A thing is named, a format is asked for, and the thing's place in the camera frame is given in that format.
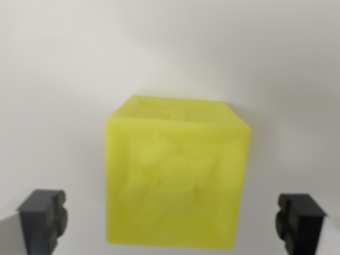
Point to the yellow cube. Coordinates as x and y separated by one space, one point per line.
175 180

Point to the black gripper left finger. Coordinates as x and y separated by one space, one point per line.
40 223

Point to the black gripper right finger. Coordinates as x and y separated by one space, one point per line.
301 225

